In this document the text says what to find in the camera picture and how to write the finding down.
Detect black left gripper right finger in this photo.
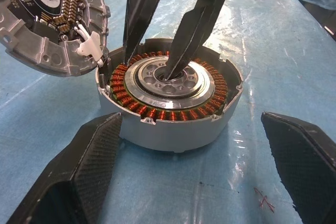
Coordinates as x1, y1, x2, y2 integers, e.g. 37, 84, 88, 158
261, 112, 336, 224

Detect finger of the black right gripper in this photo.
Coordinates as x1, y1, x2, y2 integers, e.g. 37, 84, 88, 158
165, 0, 233, 81
122, 0, 166, 65

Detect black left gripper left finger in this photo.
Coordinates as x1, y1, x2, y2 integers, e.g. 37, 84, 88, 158
5, 112, 123, 224

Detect round spoked motor rotor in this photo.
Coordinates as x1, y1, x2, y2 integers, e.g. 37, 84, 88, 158
124, 57, 213, 109

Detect grey motor base copper coils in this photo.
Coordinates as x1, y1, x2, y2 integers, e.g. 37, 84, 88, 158
94, 38, 244, 154

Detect grey motor cover circuit board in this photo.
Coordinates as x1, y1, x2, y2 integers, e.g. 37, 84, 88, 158
0, 0, 110, 78

